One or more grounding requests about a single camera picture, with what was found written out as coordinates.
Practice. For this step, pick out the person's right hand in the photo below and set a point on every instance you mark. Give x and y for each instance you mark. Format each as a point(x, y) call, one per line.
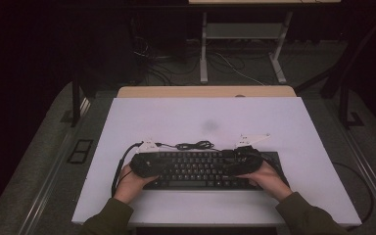
point(269, 182)

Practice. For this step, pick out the person's left hand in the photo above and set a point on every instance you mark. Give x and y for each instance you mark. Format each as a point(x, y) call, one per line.
point(130, 187)

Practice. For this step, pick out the wooden table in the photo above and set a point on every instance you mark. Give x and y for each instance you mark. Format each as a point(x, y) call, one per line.
point(192, 91)

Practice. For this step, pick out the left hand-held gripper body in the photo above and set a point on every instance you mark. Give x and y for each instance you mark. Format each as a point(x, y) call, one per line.
point(147, 164)

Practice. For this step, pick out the black computer keyboard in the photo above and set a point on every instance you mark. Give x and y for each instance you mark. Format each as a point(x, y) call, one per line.
point(196, 169)

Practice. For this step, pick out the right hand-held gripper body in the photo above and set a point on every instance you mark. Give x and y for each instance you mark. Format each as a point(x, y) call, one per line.
point(241, 161)

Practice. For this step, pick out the black metal stand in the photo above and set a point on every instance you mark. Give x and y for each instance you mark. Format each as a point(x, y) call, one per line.
point(344, 98)
point(75, 98)

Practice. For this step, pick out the black floor socket frame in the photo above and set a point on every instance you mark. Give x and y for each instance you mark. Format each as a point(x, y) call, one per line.
point(80, 151)

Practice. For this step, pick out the grey metal desk frame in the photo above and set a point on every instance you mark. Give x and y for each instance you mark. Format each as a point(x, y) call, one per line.
point(241, 31)

